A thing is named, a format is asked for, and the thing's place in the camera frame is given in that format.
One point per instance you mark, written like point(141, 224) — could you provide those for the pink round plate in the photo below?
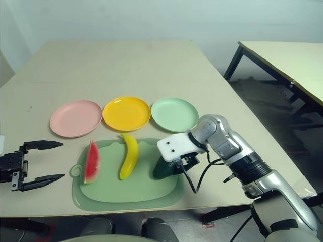
point(75, 118)

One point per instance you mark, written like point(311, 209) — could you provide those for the clear tape on table corner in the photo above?
point(306, 187)

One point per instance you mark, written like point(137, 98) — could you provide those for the green silicone tray mat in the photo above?
point(126, 189)

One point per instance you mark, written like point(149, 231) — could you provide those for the light green round plate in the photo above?
point(174, 114)

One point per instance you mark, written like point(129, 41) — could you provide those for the yellow round plate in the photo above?
point(126, 113)

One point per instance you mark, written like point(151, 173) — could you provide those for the yellow banana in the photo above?
point(130, 158)

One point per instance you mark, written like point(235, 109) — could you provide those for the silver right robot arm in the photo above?
point(252, 164)

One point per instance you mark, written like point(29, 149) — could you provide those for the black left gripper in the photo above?
point(12, 166)

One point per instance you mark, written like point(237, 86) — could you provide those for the grey robot leg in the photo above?
point(97, 227)
point(159, 228)

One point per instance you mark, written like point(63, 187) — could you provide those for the grey left robot leg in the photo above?
point(97, 227)

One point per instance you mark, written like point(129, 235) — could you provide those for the dark green avocado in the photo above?
point(161, 170)

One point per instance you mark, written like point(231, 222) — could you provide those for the grey right robot leg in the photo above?
point(159, 228)

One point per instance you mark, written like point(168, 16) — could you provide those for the beige side table black legs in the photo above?
point(290, 58)

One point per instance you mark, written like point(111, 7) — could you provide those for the grey robot torso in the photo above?
point(106, 238)

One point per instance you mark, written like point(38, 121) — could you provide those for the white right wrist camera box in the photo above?
point(174, 146)

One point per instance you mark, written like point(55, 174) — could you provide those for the red watermelon slice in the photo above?
point(92, 164)

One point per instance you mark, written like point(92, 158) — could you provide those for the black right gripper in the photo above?
point(189, 158)

